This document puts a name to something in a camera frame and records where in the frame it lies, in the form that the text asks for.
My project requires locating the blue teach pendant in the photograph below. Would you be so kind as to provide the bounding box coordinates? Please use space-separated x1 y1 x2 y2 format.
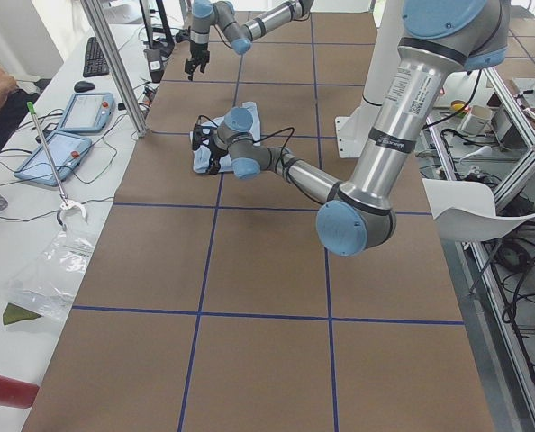
14 131 92 186
58 92 114 134

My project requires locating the white curved chair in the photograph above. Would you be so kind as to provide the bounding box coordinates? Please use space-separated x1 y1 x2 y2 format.
422 178 535 242

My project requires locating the light blue striped shirt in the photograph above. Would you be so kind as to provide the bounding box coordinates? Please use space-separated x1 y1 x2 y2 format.
193 102 261 180

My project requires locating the green cloth piece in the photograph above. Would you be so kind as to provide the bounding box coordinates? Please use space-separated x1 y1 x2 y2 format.
2 302 41 326

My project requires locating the black computer mouse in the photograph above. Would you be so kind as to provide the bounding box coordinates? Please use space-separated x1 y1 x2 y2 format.
74 81 95 93

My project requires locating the blue teach pendant far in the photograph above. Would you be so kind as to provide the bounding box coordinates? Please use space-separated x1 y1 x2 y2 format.
58 92 114 134

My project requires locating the aluminium frame post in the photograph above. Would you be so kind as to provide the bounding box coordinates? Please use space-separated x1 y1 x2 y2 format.
81 0 147 138

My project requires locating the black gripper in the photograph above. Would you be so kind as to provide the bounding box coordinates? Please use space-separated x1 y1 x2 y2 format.
206 139 227 176
185 43 210 81

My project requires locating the red bottle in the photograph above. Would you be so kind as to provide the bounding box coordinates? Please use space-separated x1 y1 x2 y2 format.
0 375 40 409

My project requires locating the clear plastic bag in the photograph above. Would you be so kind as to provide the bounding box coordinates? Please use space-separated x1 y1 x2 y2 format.
4 229 98 322

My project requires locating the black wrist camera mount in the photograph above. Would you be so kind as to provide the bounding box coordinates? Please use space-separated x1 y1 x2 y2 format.
191 124 215 151
174 29 190 43

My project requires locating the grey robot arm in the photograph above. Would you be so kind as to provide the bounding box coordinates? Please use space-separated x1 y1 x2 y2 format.
192 1 510 256
185 0 313 81

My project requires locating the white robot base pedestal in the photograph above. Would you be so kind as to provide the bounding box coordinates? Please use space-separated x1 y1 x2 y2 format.
335 0 404 158

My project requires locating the black keyboard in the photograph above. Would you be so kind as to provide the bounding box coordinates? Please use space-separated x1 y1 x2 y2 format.
83 36 110 77

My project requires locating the metal reacher grabber stick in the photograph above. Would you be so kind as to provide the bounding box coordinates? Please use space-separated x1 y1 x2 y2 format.
27 102 86 232

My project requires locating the blue teach pendant near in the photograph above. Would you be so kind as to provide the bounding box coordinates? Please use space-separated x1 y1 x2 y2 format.
14 131 92 186

